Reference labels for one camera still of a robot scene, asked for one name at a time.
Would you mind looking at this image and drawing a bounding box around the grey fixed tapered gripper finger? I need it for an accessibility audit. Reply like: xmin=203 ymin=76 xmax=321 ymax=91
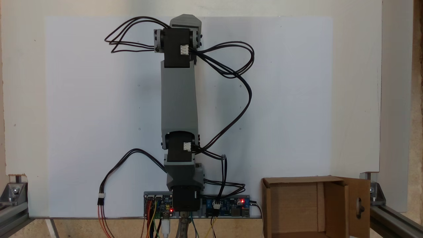
xmin=171 ymin=14 xmax=201 ymax=22

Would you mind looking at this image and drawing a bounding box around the white paper sheet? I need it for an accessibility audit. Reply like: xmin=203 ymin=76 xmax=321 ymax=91
xmin=45 ymin=16 xmax=332 ymax=218

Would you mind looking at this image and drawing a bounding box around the motor controller circuit board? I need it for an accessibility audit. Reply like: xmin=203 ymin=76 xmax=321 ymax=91
xmin=144 ymin=192 xmax=173 ymax=218

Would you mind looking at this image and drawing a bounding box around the blue power circuit board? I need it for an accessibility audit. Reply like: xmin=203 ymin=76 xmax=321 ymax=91
xmin=206 ymin=196 xmax=251 ymax=218

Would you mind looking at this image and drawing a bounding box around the metal table clamp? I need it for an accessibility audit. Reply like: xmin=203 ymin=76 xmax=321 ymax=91
xmin=176 ymin=217 xmax=193 ymax=238

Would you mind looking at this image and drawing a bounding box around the brown cardboard box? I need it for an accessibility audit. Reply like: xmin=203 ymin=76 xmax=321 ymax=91
xmin=262 ymin=175 xmax=371 ymax=238

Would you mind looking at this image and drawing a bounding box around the black gripper servo cable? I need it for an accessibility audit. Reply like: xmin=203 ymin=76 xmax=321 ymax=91
xmin=105 ymin=17 xmax=171 ymax=53

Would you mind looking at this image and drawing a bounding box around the black forearm servo cable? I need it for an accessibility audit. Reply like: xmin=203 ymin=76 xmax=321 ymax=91
xmin=190 ymin=41 xmax=255 ymax=152

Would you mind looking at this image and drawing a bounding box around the black base servo cable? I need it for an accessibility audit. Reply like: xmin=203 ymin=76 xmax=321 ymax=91
xmin=198 ymin=150 xmax=247 ymax=209

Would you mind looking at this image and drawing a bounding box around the long black cable with connector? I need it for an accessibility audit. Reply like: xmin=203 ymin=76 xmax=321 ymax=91
xmin=97 ymin=149 xmax=167 ymax=207

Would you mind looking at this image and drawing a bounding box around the coloured jumper wire bundle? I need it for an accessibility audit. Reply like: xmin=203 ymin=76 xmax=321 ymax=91
xmin=141 ymin=198 xmax=163 ymax=238

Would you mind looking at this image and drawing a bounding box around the black power cable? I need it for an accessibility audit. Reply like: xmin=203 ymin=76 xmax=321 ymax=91
xmin=250 ymin=200 xmax=265 ymax=228

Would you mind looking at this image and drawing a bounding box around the white cable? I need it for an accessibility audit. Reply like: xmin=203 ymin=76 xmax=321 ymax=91
xmin=161 ymin=213 xmax=171 ymax=238

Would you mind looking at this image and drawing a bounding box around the yellow jumper wire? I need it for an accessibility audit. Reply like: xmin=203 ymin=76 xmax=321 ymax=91
xmin=204 ymin=217 xmax=216 ymax=238

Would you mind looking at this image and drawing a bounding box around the red orange wire bundle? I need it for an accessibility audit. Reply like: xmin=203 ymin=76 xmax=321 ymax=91
xmin=97 ymin=204 xmax=114 ymax=238

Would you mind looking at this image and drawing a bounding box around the metal corner bracket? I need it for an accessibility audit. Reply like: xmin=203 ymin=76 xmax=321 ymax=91
xmin=0 ymin=182 xmax=27 ymax=204
xmin=369 ymin=182 xmax=386 ymax=206

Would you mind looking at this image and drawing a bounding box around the aluminium frame post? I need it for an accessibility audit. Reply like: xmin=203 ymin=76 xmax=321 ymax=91
xmin=369 ymin=204 xmax=423 ymax=238
xmin=0 ymin=201 xmax=31 ymax=238

